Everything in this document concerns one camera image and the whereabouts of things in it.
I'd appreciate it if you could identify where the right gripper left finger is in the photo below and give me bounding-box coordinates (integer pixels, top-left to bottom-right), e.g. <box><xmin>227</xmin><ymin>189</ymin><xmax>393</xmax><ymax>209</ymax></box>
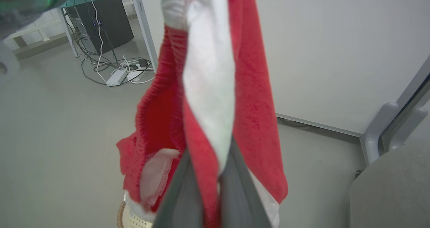
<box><xmin>153</xmin><ymin>150</ymin><xmax>206</xmax><ymax>228</ymax></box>

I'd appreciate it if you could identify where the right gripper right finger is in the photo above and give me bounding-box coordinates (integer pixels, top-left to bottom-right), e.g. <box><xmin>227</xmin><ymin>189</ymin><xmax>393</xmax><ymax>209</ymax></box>
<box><xmin>218</xmin><ymin>136</ymin><xmax>272</xmax><ymax>228</ymax></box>

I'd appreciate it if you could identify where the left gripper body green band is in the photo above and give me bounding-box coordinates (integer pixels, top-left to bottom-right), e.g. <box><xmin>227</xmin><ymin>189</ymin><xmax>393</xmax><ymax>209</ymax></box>
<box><xmin>0</xmin><ymin>0</ymin><xmax>73</xmax><ymax>40</ymax></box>

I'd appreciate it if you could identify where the red cloth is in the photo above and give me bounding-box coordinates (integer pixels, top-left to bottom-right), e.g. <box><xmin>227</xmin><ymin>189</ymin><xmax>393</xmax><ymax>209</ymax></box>
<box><xmin>116</xmin><ymin>0</ymin><xmax>289</xmax><ymax>228</ymax></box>

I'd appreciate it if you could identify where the grey fabric chair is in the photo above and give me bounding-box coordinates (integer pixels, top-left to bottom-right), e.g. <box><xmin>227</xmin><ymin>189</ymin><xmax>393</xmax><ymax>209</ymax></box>
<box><xmin>349</xmin><ymin>143</ymin><xmax>430</xmax><ymax>228</ymax></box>

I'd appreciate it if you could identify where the beige perforated laundry basket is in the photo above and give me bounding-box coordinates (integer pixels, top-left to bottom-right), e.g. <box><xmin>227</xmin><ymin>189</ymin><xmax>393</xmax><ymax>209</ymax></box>
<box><xmin>117</xmin><ymin>201</ymin><xmax>156</xmax><ymax>228</ymax></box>

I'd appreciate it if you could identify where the black computer tower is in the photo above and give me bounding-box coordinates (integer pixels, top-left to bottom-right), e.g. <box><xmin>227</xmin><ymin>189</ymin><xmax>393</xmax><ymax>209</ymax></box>
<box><xmin>67</xmin><ymin>0</ymin><xmax>134</xmax><ymax>55</ymax></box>

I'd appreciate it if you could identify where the grey partition base trim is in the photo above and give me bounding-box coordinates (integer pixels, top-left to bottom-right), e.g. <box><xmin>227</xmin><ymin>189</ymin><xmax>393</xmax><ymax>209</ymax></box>
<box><xmin>275</xmin><ymin>113</ymin><xmax>364</xmax><ymax>138</ymax></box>

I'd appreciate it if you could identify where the small white power strip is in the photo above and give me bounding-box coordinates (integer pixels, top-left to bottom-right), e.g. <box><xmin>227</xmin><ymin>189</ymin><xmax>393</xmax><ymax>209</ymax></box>
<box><xmin>127</xmin><ymin>70</ymin><xmax>145</xmax><ymax>82</ymax></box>

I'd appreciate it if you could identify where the white hanging cable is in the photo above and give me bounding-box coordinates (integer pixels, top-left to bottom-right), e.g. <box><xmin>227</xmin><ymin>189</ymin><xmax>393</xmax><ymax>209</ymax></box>
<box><xmin>88</xmin><ymin>0</ymin><xmax>109</xmax><ymax>84</ymax></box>

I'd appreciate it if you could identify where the grey partition end post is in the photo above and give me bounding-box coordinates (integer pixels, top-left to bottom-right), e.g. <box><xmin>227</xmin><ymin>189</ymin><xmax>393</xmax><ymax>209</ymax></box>
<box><xmin>129</xmin><ymin>0</ymin><xmax>159</xmax><ymax>71</ymax></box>

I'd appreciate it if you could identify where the white floor cable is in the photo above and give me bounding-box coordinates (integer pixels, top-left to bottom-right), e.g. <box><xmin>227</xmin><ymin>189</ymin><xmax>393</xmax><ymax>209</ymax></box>
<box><xmin>130</xmin><ymin>76</ymin><xmax>155</xmax><ymax>85</ymax></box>

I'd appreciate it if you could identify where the grey partition post with feet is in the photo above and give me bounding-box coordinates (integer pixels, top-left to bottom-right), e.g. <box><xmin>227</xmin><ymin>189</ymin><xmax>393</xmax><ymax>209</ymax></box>
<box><xmin>360</xmin><ymin>55</ymin><xmax>430</xmax><ymax>165</ymax></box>

